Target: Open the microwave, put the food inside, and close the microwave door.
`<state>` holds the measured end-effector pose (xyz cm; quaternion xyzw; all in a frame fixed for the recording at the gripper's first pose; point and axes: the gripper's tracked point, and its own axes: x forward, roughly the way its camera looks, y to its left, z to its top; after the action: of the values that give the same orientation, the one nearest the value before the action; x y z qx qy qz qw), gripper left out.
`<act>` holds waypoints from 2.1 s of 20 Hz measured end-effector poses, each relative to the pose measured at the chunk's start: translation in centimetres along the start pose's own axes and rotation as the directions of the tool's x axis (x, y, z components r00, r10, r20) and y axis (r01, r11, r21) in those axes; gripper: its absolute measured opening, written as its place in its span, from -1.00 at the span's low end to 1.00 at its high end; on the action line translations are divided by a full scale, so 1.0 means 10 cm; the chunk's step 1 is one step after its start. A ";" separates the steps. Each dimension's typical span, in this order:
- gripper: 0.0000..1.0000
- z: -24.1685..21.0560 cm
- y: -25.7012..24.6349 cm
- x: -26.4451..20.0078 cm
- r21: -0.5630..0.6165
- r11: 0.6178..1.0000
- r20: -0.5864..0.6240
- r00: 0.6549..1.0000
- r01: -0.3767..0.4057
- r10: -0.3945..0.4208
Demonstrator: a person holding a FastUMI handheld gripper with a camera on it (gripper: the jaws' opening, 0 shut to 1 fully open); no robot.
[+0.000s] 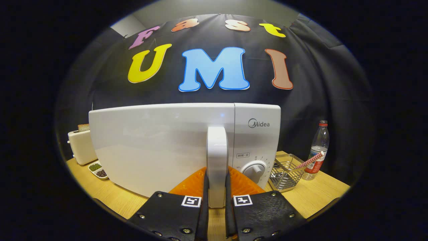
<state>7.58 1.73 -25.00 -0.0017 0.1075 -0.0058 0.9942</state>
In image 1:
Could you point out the clear plastic bottle red cap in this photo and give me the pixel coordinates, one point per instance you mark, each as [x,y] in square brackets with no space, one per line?
[321,137]

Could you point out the cream toaster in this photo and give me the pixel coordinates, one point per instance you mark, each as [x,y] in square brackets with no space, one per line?
[82,147]

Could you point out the white microwave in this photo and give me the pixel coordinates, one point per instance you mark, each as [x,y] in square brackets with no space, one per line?
[150,144]

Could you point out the white two-compartment seasoning dish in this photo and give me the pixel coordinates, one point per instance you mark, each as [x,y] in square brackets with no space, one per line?
[98,169]

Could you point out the black backdrop cloth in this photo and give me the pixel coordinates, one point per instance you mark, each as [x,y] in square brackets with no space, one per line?
[100,83]

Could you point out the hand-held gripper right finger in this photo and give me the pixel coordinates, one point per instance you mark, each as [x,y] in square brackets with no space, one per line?
[230,217]

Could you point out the toast slice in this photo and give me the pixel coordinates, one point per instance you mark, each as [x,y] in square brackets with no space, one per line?
[83,127]

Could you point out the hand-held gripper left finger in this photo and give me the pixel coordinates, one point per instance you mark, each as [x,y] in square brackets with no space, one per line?
[203,216]

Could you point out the red white striped straw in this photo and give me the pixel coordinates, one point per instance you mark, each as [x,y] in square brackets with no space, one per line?
[309,160]

